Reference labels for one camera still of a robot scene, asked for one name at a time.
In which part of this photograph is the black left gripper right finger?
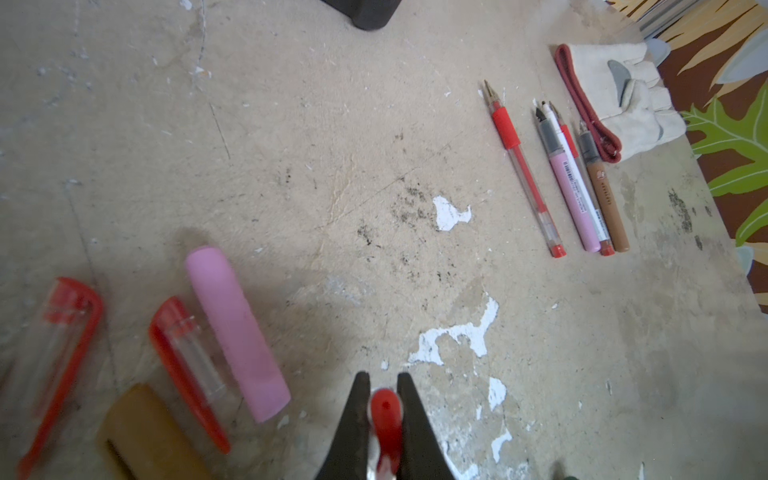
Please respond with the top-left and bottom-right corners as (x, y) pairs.
(397, 372), (454, 480)

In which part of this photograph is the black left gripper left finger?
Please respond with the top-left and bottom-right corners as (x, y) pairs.
(315, 371), (371, 480)

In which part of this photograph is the pink pen cap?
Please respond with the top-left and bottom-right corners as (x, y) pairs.
(185, 246), (291, 423)

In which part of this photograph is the tan pen cap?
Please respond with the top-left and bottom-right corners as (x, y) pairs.
(97, 383), (213, 479)

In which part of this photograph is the red clip pen cap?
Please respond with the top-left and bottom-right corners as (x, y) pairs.
(148, 296), (231, 454)

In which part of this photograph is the brown white marker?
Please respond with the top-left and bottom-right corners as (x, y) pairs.
(541, 100), (616, 257)

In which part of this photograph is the pink marker pen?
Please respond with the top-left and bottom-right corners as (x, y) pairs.
(534, 103), (601, 253)

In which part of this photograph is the red gel pen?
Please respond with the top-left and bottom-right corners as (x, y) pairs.
(483, 80), (566, 259)

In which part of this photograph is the tan brown pen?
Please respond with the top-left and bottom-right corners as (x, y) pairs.
(578, 121), (630, 253)

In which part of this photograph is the white canvas work glove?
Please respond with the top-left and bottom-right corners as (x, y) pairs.
(554, 42), (687, 164)

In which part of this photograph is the red plastic tool case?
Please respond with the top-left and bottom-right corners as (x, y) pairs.
(323, 0), (401, 31)

